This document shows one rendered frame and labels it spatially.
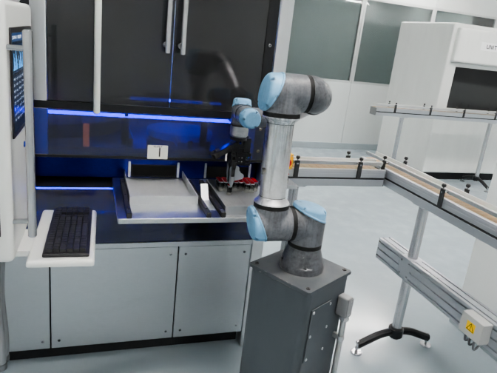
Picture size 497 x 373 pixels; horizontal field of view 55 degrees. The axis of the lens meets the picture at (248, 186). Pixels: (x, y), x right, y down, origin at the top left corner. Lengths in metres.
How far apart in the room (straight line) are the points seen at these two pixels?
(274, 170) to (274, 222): 0.16
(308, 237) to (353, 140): 6.29
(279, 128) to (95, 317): 1.33
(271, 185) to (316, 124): 5.99
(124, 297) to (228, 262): 0.50
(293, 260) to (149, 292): 0.92
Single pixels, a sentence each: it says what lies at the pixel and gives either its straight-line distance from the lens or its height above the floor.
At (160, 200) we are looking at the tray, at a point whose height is 0.90.
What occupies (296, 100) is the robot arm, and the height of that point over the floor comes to 1.36.
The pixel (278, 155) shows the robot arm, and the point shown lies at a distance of 1.49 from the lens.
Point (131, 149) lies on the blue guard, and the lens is 2.07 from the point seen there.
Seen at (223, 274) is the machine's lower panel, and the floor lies 0.42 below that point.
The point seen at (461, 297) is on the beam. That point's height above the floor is 0.55.
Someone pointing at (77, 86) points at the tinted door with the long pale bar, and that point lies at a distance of 2.02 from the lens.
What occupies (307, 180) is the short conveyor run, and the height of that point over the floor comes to 0.87.
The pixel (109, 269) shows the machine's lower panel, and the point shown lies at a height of 0.48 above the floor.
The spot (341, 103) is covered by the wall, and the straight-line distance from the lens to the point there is 7.59.
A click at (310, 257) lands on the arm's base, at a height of 0.85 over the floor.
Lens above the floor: 1.53
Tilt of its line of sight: 17 degrees down
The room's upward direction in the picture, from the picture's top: 7 degrees clockwise
